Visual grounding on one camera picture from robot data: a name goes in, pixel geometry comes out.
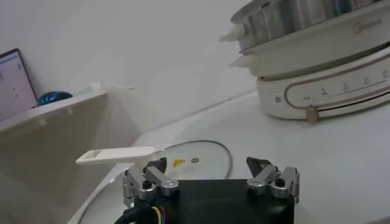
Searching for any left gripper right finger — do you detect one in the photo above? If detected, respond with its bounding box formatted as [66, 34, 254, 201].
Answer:
[246, 156, 301, 204]

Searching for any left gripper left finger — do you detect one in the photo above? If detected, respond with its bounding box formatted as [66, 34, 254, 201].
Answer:
[121, 157, 180, 208]

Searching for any stainless steel steamer basket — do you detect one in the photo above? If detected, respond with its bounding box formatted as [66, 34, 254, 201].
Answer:
[218, 0, 390, 52]

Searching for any white electric cooker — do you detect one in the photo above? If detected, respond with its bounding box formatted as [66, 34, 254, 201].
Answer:
[229, 1, 390, 123]

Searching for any white side table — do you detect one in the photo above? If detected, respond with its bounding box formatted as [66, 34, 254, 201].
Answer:
[0, 89, 109, 224]

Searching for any blue computer mouse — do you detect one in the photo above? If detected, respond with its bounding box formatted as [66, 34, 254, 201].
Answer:
[38, 91, 73, 107]

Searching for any laptop screen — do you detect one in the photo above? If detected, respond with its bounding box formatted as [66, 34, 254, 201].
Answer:
[0, 47, 39, 122]

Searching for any multicoloured gripper wire bundle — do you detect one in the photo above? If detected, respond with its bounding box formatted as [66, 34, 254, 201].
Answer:
[114, 205, 168, 224]

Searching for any glass lid with white handle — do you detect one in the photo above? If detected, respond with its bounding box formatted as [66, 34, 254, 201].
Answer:
[67, 139, 235, 224]

